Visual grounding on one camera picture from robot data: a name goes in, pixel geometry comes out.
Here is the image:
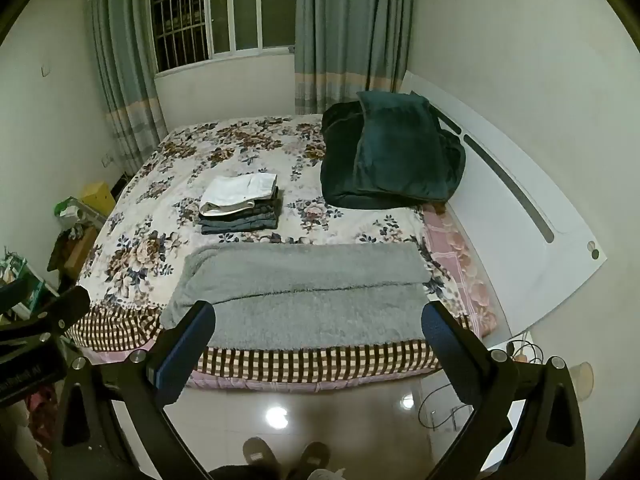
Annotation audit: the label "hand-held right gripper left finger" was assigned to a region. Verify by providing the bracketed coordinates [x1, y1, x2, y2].
[50, 300, 217, 480]

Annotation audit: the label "grey slipper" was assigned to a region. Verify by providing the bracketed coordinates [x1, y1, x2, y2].
[294, 441, 332, 476]
[242, 436, 277, 472]

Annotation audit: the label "grey fluffy blanket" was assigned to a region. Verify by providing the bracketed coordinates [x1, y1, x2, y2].
[160, 242, 433, 350]

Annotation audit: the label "grey-green striped curtain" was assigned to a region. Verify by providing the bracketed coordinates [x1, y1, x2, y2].
[294, 0, 417, 116]
[84, 0, 169, 177]

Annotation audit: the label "yellow box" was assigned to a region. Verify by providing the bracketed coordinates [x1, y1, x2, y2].
[80, 182, 117, 217]

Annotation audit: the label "black cable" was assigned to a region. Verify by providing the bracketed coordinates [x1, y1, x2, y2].
[505, 339, 543, 363]

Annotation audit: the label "green and white box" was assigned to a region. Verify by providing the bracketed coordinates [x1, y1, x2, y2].
[0, 254, 57, 317]

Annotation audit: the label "white folded pants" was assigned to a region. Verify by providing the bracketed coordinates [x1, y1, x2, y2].
[199, 173, 278, 217]

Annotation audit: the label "barred sliding window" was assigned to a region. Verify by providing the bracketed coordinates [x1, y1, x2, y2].
[145, 0, 299, 77]

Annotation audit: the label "cream round lamp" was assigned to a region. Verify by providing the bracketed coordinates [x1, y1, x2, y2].
[567, 361, 596, 402]

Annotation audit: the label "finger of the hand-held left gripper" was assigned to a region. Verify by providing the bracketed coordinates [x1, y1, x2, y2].
[0, 286, 92, 356]

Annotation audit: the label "white bed headboard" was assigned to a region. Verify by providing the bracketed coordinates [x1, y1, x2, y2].
[400, 70, 609, 347]

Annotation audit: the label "dark blue folded jeans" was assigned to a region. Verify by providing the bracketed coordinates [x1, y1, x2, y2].
[201, 210, 279, 235]

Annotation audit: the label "floral printed blanket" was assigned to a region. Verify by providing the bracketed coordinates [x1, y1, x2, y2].
[65, 114, 482, 379]

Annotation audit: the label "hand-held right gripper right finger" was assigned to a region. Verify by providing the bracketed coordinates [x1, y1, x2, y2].
[421, 301, 588, 480]

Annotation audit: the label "green plastic bag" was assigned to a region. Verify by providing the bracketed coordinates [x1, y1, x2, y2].
[54, 197, 87, 219]

